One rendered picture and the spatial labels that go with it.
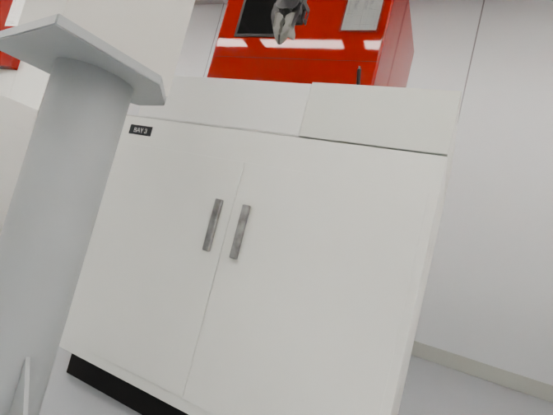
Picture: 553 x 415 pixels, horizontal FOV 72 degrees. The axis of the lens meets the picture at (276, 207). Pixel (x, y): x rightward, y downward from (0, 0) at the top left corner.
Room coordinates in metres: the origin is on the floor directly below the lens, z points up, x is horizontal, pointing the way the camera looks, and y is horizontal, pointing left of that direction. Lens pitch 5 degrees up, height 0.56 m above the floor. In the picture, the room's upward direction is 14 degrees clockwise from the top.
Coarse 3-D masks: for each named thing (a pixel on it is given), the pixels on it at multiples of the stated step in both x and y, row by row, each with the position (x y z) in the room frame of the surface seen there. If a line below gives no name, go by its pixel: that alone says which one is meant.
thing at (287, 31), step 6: (294, 12) 1.02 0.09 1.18; (288, 18) 1.03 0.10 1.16; (288, 24) 1.03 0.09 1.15; (282, 30) 1.03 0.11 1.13; (288, 30) 1.03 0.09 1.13; (294, 30) 1.06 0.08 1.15; (282, 36) 1.03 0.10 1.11; (288, 36) 1.05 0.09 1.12; (294, 36) 1.07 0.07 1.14; (282, 42) 1.04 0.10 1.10
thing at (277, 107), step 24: (168, 96) 1.13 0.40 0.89; (192, 96) 1.09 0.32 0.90; (216, 96) 1.05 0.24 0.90; (240, 96) 1.02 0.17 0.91; (264, 96) 0.99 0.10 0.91; (288, 96) 0.96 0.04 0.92; (192, 120) 1.08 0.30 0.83; (216, 120) 1.05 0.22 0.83; (240, 120) 1.01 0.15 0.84; (264, 120) 0.98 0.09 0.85; (288, 120) 0.96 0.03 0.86
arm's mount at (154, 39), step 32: (32, 0) 0.77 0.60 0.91; (64, 0) 0.68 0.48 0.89; (96, 0) 0.72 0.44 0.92; (128, 0) 0.77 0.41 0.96; (160, 0) 0.82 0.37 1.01; (192, 0) 0.89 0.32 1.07; (96, 32) 0.73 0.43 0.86; (128, 32) 0.78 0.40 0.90; (160, 32) 0.84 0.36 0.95; (160, 64) 0.86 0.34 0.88
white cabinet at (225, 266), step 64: (128, 128) 1.18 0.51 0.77; (192, 128) 1.08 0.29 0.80; (128, 192) 1.14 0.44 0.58; (192, 192) 1.05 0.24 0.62; (256, 192) 0.97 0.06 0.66; (320, 192) 0.90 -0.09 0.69; (384, 192) 0.84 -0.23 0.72; (128, 256) 1.11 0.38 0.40; (192, 256) 1.03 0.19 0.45; (256, 256) 0.95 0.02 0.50; (320, 256) 0.88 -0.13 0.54; (384, 256) 0.83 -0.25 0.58; (128, 320) 1.09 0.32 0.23; (192, 320) 1.00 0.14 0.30; (256, 320) 0.93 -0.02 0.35; (320, 320) 0.87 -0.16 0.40; (384, 320) 0.81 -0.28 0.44; (128, 384) 1.12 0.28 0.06; (192, 384) 0.98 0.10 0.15; (256, 384) 0.92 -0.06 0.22; (320, 384) 0.86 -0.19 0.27; (384, 384) 0.80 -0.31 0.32
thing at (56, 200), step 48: (0, 48) 0.78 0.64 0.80; (48, 48) 0.71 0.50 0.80; (96, 48) 0.65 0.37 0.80; (48, 96) 0.74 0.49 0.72; (96, 96) 0.75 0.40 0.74; (144, 96) 0.87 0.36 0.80; (48, 144) 0.73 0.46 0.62; (96, 144) 0.77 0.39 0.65; (48, 192) 0.73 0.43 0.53; (96, 192) 0.80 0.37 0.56; (0, 240) 0.75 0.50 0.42; (48, 240) 0.74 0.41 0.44; (0, 288) 0.73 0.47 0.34; (48, 288) 0.76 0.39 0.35; (0, 336) 0.73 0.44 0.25; (48, 336) 0.78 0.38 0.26; (0, 384) 0.74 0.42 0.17
